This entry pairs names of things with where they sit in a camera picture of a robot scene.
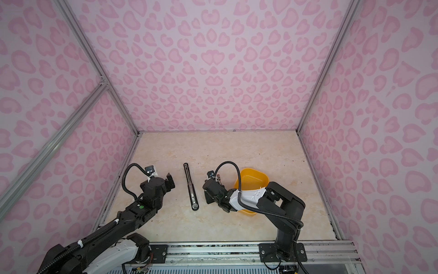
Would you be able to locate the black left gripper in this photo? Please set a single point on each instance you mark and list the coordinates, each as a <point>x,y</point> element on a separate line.
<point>167,186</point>

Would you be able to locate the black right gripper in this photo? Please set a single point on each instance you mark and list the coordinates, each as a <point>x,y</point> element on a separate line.
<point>207,196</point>

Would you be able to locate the black stapler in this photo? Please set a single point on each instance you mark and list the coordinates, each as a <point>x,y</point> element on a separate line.
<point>191,189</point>

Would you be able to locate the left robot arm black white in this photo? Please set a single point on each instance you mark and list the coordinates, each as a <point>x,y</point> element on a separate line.
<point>115,243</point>

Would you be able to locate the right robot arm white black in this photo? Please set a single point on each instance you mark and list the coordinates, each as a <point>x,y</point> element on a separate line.
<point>278,204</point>

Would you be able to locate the yellow plastic tray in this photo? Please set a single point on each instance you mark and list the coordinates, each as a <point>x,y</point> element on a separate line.
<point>253,184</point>

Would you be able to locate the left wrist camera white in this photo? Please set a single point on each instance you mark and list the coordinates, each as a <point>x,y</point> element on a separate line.
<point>150,172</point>

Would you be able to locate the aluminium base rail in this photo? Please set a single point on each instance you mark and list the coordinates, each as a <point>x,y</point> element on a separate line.
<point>316,257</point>

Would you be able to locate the aluminium frame rail left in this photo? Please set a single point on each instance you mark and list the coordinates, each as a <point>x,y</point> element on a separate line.
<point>25,178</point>

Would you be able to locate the aluminium frame rail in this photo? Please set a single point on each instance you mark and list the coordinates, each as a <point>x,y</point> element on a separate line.
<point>346,23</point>
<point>25,178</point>

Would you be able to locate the aluminium frame rail right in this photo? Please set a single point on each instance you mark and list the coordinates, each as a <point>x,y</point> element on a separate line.
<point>346,23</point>

